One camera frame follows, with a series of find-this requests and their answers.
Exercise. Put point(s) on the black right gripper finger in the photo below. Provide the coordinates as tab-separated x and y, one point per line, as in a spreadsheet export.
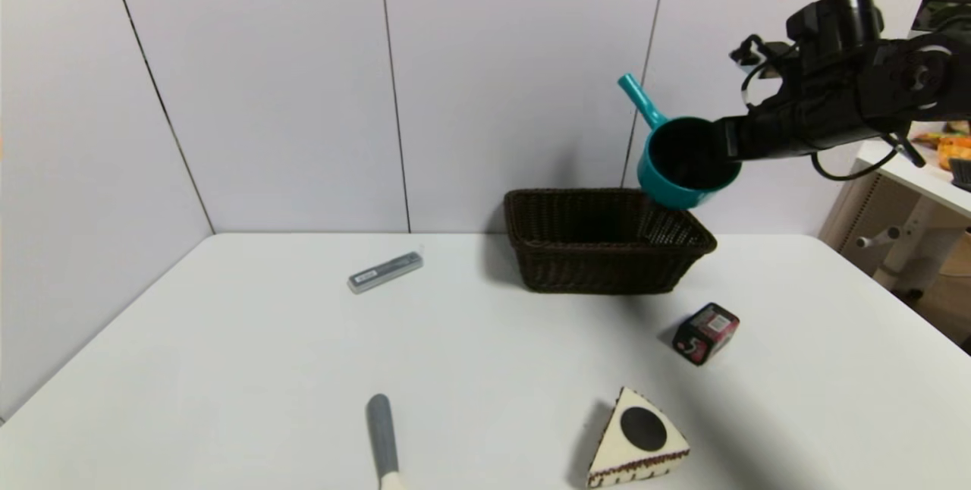
702	164

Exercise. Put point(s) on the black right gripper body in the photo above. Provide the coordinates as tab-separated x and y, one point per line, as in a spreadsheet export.
730	138

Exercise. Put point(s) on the dark brown wicker basket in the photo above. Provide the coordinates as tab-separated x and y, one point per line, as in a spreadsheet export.
599	266

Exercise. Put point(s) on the black ribbed object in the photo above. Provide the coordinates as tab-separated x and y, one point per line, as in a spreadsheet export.
962	174

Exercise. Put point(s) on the small black red cube box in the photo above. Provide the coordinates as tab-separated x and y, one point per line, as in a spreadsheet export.
705	332

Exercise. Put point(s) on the white side table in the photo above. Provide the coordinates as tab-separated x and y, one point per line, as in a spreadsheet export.
925	183

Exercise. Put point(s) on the orange toy food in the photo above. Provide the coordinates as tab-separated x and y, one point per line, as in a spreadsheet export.
954	150

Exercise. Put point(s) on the beige round toy food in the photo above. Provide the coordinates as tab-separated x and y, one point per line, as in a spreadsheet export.
962	127

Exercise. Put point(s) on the toy cake slice wedge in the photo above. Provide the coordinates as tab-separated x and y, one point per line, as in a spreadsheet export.
641	441

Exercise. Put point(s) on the grey flat rectangular case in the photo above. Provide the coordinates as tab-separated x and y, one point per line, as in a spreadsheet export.
385	272

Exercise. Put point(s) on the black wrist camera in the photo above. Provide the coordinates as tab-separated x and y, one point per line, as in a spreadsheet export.
762	50

